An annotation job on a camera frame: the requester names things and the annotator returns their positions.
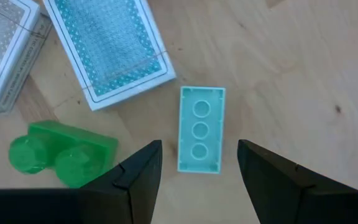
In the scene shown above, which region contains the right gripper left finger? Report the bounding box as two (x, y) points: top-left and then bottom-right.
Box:
(78, 139), (163, 224)

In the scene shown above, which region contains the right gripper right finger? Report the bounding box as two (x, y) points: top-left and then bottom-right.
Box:
(237, 139), (358, 224)

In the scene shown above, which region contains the mint brick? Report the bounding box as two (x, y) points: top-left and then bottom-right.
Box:
(177, 86), (226, 174)

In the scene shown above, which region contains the green two-stud brick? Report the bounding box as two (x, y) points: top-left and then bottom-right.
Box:
(8, 120), (119, 189)

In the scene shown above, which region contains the grey white card deck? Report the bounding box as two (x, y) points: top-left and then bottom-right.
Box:
(0, 0), (54, 116)

